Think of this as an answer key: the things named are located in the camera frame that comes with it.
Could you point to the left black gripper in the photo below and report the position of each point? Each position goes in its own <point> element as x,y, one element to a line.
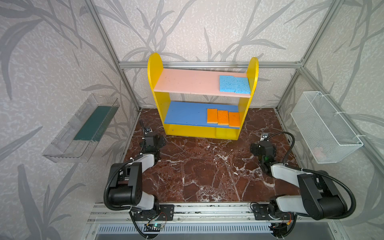
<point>151,138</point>

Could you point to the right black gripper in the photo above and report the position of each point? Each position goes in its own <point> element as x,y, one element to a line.
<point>263,144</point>

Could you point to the yellow orange sponge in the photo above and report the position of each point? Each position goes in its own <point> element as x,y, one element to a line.
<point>234,119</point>

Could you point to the orange yellow sponge floor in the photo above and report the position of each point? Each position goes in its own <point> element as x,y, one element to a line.
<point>223,118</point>

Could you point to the blue sponge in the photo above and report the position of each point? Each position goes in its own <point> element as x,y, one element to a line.
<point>242,86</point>
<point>226,84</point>

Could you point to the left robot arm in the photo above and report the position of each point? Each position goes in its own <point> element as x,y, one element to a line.
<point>124,188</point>

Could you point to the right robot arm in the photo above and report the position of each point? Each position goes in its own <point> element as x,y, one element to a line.
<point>321,195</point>

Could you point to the yellow shelf unit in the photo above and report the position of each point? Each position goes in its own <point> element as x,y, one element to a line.
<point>189,119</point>

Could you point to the right controller board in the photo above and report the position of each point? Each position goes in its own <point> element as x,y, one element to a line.
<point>280,231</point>

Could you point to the controller board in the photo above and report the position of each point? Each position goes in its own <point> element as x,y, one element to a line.
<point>154,227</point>
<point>280,231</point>

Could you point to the left controller board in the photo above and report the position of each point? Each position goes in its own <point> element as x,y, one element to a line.
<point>154,227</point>

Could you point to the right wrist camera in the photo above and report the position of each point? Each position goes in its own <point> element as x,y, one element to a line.
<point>264,136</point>

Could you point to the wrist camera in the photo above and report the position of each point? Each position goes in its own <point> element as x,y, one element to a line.
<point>264,136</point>
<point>147,130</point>

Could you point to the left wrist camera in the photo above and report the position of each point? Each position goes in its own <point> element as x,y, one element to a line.
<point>147,130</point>

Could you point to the white wire mesh basket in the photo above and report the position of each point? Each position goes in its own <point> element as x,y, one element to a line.
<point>326,132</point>

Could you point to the clear plastic wall bin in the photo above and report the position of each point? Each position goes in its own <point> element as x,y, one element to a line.
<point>79,138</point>

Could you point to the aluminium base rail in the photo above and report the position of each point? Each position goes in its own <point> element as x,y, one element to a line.
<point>209,221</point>

